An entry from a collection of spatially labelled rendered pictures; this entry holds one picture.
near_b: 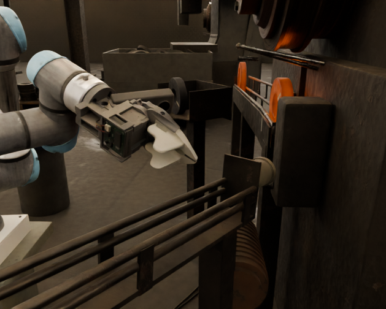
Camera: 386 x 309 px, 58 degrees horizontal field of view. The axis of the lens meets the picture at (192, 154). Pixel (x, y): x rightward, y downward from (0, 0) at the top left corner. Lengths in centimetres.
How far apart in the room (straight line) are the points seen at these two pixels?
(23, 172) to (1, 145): 50
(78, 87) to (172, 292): 97
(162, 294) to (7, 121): 93
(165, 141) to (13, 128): 29
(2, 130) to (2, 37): 38
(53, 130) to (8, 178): 49
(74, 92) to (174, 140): 20
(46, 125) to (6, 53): 36
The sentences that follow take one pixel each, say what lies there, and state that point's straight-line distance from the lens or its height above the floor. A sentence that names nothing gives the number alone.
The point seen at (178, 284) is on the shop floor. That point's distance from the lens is 145.
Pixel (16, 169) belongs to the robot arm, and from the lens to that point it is 117.
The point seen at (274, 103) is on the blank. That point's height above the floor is 74.
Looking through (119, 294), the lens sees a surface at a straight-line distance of 44.
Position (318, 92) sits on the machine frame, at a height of 80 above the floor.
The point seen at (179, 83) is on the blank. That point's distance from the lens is 145.
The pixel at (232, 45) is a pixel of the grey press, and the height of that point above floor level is 79.
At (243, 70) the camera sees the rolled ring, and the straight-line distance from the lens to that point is 201.
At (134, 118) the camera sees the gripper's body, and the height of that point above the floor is 80.
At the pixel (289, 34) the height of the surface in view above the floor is 93.
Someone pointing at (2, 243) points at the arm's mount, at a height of 35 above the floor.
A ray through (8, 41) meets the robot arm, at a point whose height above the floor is 91.
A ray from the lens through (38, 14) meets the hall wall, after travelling 1209.
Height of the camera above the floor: 94
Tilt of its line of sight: 20 degrees down
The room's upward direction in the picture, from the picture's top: straight up
